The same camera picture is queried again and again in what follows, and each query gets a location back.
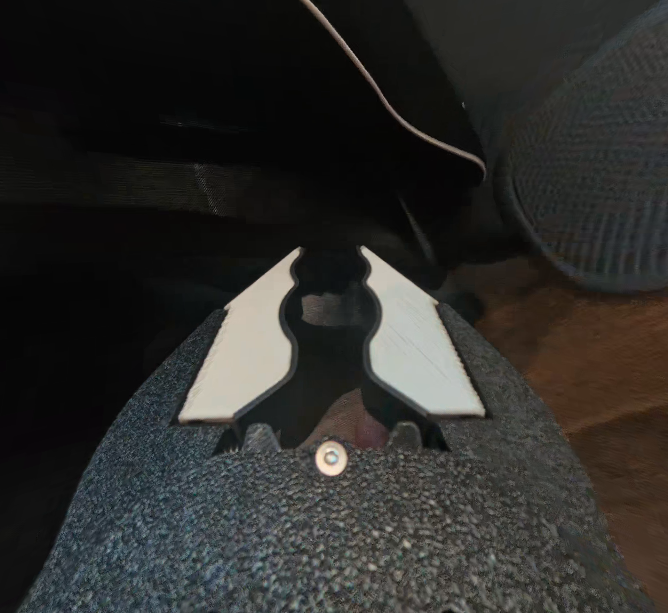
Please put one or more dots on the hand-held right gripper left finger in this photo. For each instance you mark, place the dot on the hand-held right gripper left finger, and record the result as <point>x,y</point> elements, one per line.
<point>245,352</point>

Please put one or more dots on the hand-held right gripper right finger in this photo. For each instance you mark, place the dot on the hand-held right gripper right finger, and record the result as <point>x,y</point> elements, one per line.
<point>417,352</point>

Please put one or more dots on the black mesh office chair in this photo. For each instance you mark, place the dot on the black mesh office chair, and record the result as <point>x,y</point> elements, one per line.
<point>261,76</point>

